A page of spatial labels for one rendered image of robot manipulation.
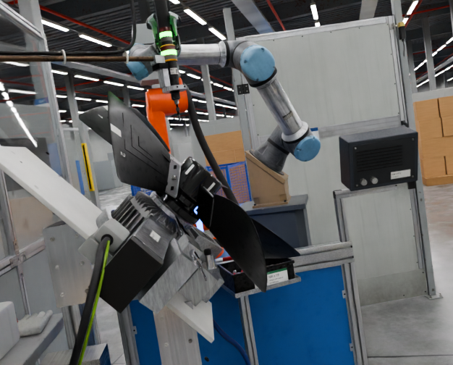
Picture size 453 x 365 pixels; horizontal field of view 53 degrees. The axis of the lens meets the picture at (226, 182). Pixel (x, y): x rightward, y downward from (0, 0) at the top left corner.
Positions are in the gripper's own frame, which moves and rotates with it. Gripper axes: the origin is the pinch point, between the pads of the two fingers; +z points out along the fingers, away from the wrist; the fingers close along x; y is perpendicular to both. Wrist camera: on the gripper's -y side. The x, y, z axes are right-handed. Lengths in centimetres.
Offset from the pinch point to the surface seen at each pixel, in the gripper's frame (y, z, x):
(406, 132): 43, -33, -79
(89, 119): 25.7, 3.3, 23.4
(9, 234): 58, -44, 70
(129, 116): 28.7, 26.1, 9.7
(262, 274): 67, 32, -14
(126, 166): 39, 34, 11
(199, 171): 43.5, 12.6, -3.6
